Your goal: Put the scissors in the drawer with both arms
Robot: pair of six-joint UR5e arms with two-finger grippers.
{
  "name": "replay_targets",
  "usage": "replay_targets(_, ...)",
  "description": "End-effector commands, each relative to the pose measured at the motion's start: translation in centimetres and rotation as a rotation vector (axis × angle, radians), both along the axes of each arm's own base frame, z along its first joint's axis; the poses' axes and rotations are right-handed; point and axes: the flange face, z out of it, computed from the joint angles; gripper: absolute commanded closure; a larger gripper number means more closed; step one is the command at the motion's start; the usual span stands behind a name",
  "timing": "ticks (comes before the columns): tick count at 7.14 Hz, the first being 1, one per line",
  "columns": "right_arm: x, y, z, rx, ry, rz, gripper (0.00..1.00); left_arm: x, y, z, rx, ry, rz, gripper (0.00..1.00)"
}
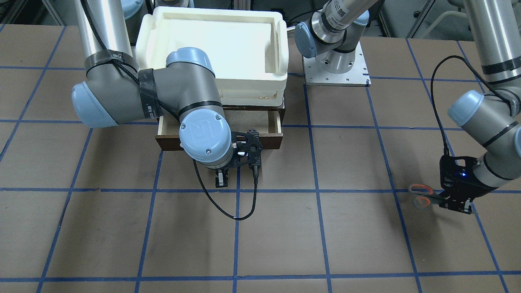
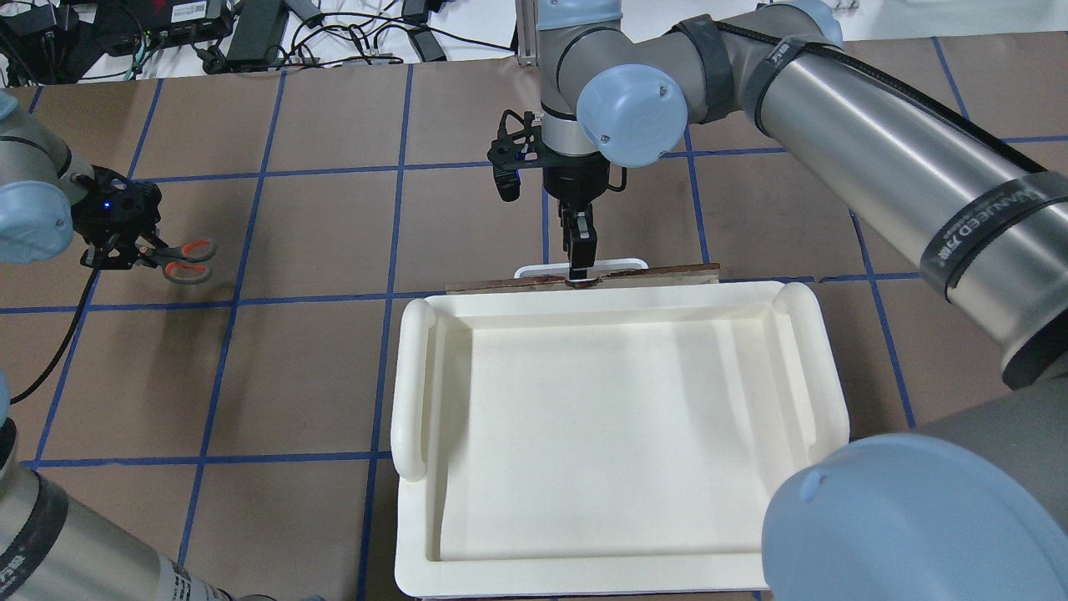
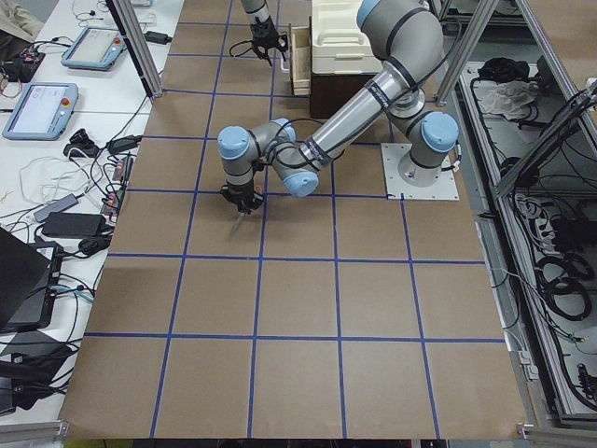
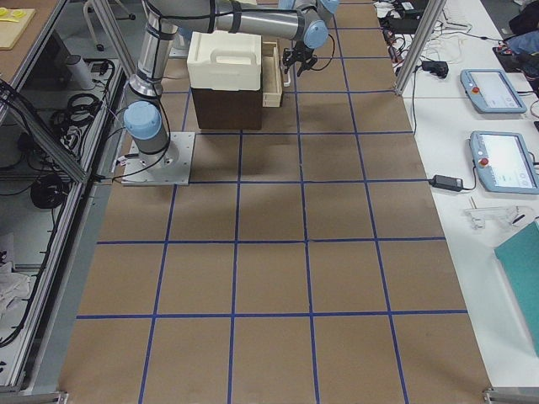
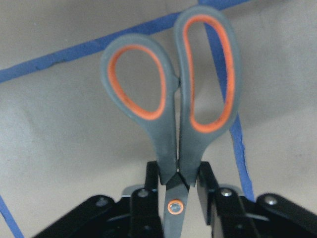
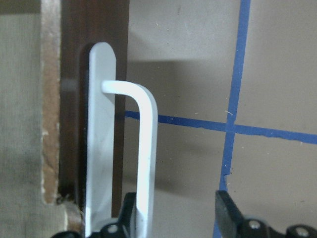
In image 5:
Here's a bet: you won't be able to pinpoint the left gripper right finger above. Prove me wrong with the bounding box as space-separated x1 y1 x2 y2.
197 162 317 238

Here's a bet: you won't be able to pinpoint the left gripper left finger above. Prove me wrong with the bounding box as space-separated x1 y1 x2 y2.
35 162 163 238

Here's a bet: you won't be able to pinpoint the grey orange scissors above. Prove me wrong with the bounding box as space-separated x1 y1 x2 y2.
101 5 242 238

